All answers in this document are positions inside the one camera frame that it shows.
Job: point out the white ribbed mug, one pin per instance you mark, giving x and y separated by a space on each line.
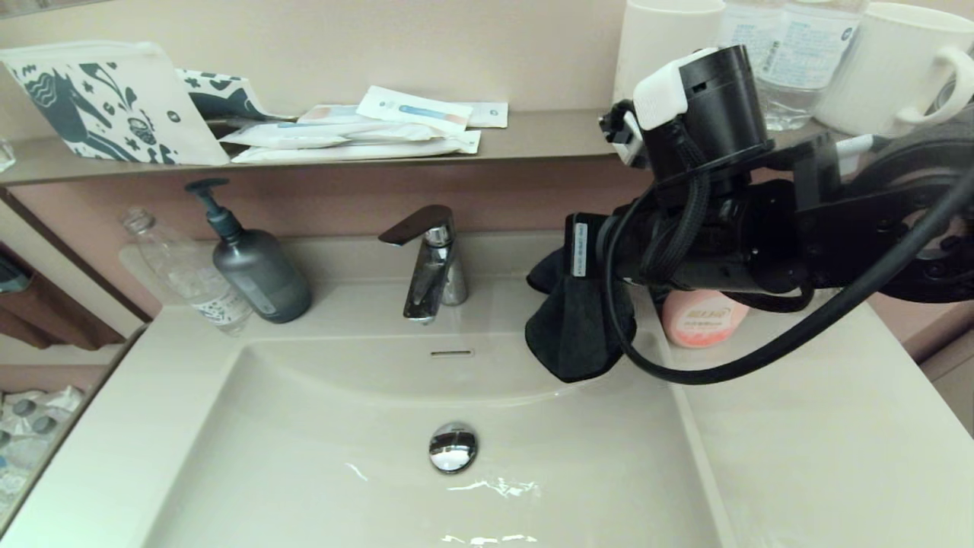
879 76

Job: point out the grey pump dispenser bottle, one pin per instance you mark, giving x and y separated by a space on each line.
260 278

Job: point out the white ceramic sink basin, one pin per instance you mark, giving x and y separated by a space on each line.
342 457

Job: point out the white packet with peach print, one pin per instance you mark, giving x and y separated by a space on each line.
329 113

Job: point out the grey wall shelf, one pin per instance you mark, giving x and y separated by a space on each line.
548 132

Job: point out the white packet with blue toothbrush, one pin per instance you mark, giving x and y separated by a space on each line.
413 110

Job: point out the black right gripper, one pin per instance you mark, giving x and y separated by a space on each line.
601 255

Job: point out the white plain tumbler cup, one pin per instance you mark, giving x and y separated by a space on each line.
658 42

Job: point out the pink hand soap pump bottle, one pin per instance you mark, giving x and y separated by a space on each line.
704 323

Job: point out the small white square packet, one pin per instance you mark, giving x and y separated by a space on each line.
491 114

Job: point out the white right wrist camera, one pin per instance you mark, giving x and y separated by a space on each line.
670 87

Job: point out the dark grey microfibre cloth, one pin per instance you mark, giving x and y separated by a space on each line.
578 335

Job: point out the clear water bottle white label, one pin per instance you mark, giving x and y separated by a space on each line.
740 21
814 61

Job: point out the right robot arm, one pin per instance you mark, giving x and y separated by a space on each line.
723 114

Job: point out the grey blue object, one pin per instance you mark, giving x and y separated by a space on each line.
11 274

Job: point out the small white teal print pouch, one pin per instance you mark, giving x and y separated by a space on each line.
225 97

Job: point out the chrome sink faucet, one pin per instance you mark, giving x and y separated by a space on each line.
430 289

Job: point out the long white plastic packet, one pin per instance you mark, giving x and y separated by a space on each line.
318 134

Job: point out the chrome drain stopper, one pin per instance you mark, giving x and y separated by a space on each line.
453 449

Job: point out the large white teal print pouch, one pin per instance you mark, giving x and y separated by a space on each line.
114 105

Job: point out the plastic wrapped bottle pack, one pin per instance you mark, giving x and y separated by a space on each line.
34 426

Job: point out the clear empty plastic bottle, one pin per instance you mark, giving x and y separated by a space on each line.
181 274

